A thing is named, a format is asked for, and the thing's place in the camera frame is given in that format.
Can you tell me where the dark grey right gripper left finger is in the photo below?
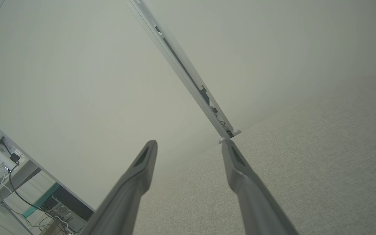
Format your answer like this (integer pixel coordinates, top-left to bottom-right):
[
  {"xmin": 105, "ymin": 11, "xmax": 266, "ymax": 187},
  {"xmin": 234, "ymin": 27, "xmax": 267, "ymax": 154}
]
[{"xmin": 80, "ymin": 140, "xmax": 158, "ymax": 235}]

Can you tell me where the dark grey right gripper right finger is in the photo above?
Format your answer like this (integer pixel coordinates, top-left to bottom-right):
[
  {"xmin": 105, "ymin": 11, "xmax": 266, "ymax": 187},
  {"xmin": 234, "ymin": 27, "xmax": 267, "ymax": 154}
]
[{"xmin": 221, "ymin": 139, "xmax": 299, "ymax": 235}]

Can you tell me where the black computer tower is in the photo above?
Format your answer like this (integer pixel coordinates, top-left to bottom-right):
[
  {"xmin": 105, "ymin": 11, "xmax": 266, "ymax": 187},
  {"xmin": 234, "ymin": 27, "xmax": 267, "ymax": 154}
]
[{"xmin": 41, "ymin": 186, "xmax": 94, "ymax": 233}]

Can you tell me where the teal strip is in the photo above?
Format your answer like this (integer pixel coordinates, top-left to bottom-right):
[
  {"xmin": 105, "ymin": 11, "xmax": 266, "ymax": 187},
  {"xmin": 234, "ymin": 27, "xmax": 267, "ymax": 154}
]
[{"xmin": 22, "ymin": 183, "xmax": 61, "ymax": 218}]

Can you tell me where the white desk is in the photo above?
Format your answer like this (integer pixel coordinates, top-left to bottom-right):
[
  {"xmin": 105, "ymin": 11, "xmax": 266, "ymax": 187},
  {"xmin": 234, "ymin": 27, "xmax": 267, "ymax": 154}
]
[{"xmin": 0, "ymin": 158, "xmax": 41, "ymax": 209}]

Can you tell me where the black desk cable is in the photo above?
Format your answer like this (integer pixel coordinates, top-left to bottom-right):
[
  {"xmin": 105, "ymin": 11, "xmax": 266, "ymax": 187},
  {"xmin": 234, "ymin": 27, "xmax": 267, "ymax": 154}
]
[{"xmin": 0, "ymin": 140, "xmax": 79, "ymax": 235}]

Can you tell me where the grey metal partition post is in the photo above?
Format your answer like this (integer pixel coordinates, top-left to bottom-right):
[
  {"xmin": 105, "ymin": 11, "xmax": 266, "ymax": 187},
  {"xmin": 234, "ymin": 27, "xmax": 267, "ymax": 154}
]
[{"xmin": 125, "ymin": 0, "xmax": 242, "ymax": 144}]

